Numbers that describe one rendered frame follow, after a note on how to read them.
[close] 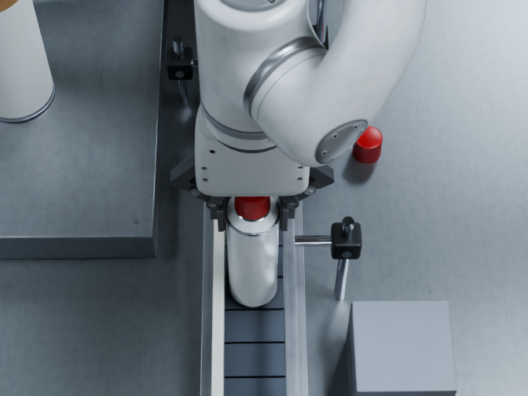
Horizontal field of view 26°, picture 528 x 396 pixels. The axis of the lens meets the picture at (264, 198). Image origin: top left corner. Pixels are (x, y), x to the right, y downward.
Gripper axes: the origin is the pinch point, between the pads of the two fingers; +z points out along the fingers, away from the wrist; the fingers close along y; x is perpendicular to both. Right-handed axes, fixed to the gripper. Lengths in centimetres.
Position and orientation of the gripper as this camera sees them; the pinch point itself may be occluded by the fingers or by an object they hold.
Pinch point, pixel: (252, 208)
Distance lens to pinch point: 108.4
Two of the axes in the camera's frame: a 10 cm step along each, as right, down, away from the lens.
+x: 0.1, 8.5, -5.3
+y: -10.0, 0.1, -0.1
